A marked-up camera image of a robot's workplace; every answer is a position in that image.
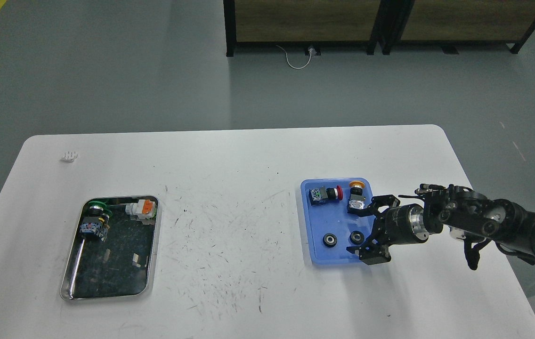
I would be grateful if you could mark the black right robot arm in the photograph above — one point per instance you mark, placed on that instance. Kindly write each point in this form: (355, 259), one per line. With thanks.
(478, 221)

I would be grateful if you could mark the silver metal tray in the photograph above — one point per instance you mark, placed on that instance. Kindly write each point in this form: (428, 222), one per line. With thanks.
(122, 266)

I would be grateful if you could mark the blue plastic tray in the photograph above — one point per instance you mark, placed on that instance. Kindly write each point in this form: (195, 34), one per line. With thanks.
(333, 217)

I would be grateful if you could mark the black gear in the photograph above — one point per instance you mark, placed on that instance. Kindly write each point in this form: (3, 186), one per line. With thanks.
(329, 240)
(356, 237)

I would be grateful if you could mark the small white plastic part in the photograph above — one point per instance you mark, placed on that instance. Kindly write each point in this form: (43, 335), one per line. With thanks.
(69, 157)

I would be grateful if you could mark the green push button switch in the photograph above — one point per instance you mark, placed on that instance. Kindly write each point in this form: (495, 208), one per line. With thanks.
(94, 223)

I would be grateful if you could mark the wooden cabinet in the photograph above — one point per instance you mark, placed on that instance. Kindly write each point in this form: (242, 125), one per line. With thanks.
(303, 23)
(451, 23)

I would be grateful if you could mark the red push button switch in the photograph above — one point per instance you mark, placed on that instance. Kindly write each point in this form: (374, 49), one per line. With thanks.
(322, 195)

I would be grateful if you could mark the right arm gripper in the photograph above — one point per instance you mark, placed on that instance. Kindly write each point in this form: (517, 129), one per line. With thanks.
(394, 225)

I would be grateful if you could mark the wooden cabinet left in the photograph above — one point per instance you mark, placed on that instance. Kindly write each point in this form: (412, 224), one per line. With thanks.
(303, 23)

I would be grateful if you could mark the yellow push button switch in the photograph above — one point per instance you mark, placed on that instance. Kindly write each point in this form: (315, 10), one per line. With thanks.
(357, 200)

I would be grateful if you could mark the white orange connector block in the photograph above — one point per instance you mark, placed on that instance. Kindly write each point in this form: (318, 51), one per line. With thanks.
(144, 210)

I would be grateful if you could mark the wooden cabinet right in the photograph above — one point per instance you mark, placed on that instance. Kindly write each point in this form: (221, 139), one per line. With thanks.
(451, 23)

